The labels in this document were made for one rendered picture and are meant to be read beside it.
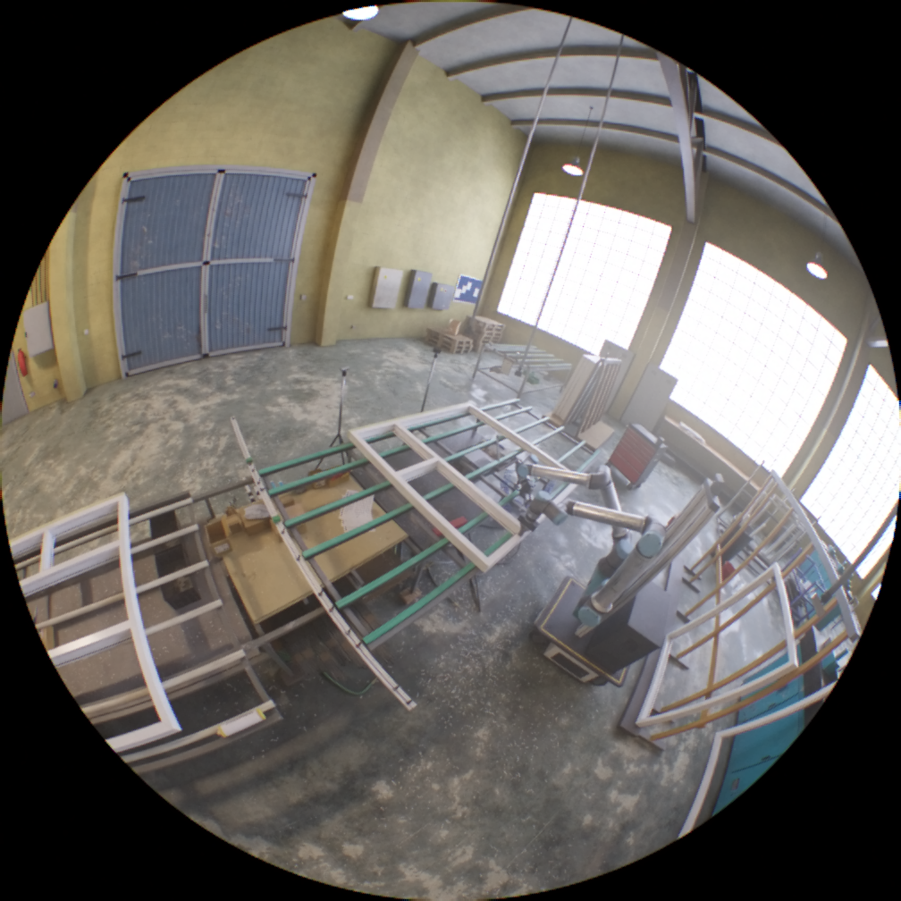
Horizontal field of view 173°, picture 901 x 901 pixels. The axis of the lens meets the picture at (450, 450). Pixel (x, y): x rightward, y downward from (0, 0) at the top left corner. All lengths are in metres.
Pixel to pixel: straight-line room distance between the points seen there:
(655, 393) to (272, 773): 9.50
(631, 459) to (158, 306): 9.09
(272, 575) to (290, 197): 6.62
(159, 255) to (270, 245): 2.34
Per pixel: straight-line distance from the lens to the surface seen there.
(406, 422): 2.67
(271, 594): 1.83
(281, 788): 2.35
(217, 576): 1.99
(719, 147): 9.72
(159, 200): 6.91
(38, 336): 7.55
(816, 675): 4.02
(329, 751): 2.25
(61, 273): 7.02
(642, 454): 5.33
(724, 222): 10.38
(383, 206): 8.08
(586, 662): 2.52
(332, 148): 7.65
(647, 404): 8.86
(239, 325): 7.01
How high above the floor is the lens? 2.24
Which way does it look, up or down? 33 degrees down
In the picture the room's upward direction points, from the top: 18 degrees clockwise
